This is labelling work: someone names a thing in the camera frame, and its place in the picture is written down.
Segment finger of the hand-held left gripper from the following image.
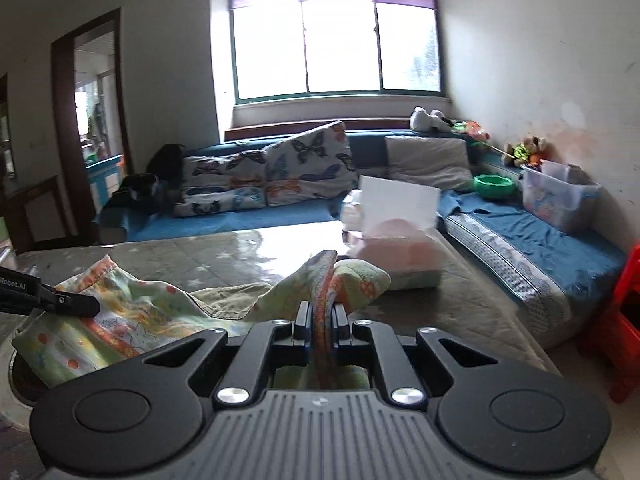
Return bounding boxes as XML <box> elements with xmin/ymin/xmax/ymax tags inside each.
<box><xmin>35</xmin><ymin>283</ymin><xmax>102</xmax><ymax>319</ymax></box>

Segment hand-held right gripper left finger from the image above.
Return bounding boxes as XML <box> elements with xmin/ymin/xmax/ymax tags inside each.
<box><xmin>142</xmin><ymin>302</ymin><xmax>314</xmax><ymax>407</ymax></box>

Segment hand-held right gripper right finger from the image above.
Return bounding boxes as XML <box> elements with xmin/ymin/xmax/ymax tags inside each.
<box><xmin>330</xmin><ymin>305</ymin><xmax>502</xmax><ymax>407</ymax></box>

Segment floral patterned children's garment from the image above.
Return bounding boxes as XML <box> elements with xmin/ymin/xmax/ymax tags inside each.
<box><xmin>11</xmin><ymin>249</ymin><xmax>392</xmax><ymax>391</ymax></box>

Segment dark wooden furniture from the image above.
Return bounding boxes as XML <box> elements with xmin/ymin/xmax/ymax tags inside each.
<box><xmin>0</xmin><ymin>175</ymin><xmax>73</xmax><ymax>253</ymax></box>

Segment stack of pink packets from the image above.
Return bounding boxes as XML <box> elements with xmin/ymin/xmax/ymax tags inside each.
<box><xmin>340</xmin><ymin>189</ymin><xmax>446</xmax><ymax>292</ymax></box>

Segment white paper sheet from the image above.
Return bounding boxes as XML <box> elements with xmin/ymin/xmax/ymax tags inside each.
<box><xmin>358</xmin><ymin>175</ymin><xmax>441</xmax><ymax>236</ymax></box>

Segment black bag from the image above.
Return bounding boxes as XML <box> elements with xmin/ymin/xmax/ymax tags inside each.
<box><xmin>106</xmin><ymin>143</ymin><xmax>185</xmax><ymax>212</ymax></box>

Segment folded butterfly print quilt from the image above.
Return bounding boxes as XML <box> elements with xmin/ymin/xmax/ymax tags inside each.
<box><xmin>172</xmin><ymin>152</ymin><xmax>268</xmax><ymax>218</ymax></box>

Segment butterfly print pillow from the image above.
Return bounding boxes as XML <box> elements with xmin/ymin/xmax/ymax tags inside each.
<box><xmin>264</xmin><ymin>120</ymin><xmax>355</xmax><ymax>207</ymax></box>

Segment grey pillow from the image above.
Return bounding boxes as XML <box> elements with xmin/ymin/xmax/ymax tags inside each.
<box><xmin>384</xmin><ymin>135</ymin><xmax>475</xmax><ymax>192</ymax></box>

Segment green plastic basin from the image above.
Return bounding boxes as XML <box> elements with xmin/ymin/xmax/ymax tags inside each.
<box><xmin>472</xmin><ymin>173</ymin><xmax>519</xmax><ymax>201</ymax></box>

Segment blue sofa bed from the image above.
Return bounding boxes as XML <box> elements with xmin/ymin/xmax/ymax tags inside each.
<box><xmin>92</xmin><ymin>129</ymin><xmax>630</xmax><ymax>352</ymax></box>

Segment white plush toy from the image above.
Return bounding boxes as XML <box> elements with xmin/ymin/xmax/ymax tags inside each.
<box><xmin>409</xmin><ymin>106</ymin><xmax>452</xmax><ymax>134</ymax></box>

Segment colourful toy pile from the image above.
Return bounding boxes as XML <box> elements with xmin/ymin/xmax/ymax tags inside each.
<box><xmin>449</xmin><ymin>119</ymin><xmax>492</xmax><ymax>144</ymax></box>

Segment clear plastic storage box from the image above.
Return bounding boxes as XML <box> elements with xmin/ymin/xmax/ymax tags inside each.
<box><xmin>520</xmin><ymin>160</ymin><xmax>602</xmax><ymax>234</ymax></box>

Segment brown plush toys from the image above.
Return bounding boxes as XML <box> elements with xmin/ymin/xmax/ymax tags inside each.
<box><xmin>501</xmin><ymin>135</ymin><xmax>552</xmax><ymax>169</ymax></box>

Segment red plastic stool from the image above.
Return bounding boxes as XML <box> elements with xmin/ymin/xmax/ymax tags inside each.
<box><xmin>575</xmin><ymin>241</ymin><xmax>640</xmax><ymax>405</ymax></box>

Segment large window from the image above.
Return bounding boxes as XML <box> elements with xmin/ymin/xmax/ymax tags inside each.
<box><xmin>227</xmin><ymin>0</ymin><xmax>446</xmax><ymax>107</ymax></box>

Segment dark wooden door frame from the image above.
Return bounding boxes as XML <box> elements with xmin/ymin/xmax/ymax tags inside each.
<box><xmin>50</xmin><ymin>7</ymin><xmax>136</xmax><ymax>241</ymax></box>

